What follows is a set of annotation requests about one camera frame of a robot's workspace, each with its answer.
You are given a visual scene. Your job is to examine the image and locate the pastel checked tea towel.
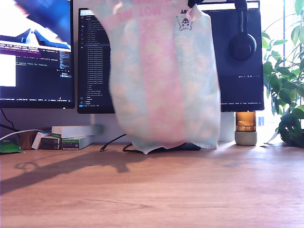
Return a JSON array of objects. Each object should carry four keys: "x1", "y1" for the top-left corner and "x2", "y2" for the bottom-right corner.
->
[{"x1": 89, "y1": 0, "x2": 222, "y2": 155}]

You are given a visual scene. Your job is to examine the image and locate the black headphones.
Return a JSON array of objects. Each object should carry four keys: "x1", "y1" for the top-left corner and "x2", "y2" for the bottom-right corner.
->
[{"x1": 228, "y1": 0, "x2": 257, "y2": 62}]

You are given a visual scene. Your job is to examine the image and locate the black Huawei monitor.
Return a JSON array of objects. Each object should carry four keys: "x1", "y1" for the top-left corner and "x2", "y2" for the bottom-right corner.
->
[{"x1": 77, "y1": 0, "x2": 265, "y2": 114}]

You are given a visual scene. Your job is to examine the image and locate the black monitor stand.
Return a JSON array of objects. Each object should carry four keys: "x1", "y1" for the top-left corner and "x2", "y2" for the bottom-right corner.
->
[{"x1": 136, "y1": 142, "x2": 202, "y2": 155}]

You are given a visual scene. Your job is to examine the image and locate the amber bottle in green cup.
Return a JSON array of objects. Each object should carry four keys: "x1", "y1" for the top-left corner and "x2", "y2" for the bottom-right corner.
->
[{"x1": 234, "y1": 111, "x2": 258, "y2": 146}]

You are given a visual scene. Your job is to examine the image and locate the green leafy houseplant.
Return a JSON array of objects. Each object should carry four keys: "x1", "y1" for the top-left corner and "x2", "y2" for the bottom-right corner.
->
[{"x1": 261, "y1": 0, "x2": 304, "y2": 148}]

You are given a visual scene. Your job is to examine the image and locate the black monitor with purple terminal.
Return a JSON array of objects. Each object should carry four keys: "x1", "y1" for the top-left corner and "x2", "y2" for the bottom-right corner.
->
[{"x1": 0, "y1": 0, "x2": 76, "y2": 110}]

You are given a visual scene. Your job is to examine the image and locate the long white box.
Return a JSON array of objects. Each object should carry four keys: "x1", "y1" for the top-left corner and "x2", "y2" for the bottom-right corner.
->
[{"x1": 51, "y1": 125, "x2": 105, "y2": 139}]

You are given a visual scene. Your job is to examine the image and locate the green and white box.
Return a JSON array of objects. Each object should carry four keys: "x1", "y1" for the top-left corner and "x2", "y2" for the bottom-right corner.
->
[{"x1": 61, "y1": 135, "x2": 95, "y2": 151}]

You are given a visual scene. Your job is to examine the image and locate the small dark grey box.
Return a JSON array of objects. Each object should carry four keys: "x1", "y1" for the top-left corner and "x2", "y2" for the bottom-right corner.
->
[
  {"x1": 40, "y1": 143, "x2": 61, "y2": 151},
  {"x1": 40, "y1": 137, "x2": 61, "y2": 144}
]

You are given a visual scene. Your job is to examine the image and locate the white box with teal edge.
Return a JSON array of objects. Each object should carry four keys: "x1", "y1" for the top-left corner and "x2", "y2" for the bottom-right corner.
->
[{"x1": 31, "y1": 131, "x2": 52, "y2": 150}]

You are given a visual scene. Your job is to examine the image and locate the brown cardboard box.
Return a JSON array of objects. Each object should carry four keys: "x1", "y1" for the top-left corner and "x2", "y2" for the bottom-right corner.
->
[{"x1": 19, "y1": 132, "x2": 36, "y2": 151}]

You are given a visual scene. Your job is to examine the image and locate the green pouch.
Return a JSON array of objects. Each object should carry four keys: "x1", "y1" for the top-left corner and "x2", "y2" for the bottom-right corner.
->
[{"x1": 0, "y1": 139, "x2": 25, "y2": 154}]

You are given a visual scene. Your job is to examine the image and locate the black USB cable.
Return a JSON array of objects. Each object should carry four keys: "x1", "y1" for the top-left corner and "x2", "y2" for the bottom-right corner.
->
[{"x1": 99, "y1": 133, "x2": 145, "y2": 155}]

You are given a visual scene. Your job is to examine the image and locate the white cable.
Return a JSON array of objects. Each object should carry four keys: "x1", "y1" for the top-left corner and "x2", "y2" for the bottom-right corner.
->
[{"x1": 0, "y1": 129, "x2": 45, "y2": 142}]

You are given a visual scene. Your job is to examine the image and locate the thin black cable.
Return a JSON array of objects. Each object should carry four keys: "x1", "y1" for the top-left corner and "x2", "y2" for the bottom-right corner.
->
[{"x1": 0, "y1": 108, "x2": 21, "y2": 137}]

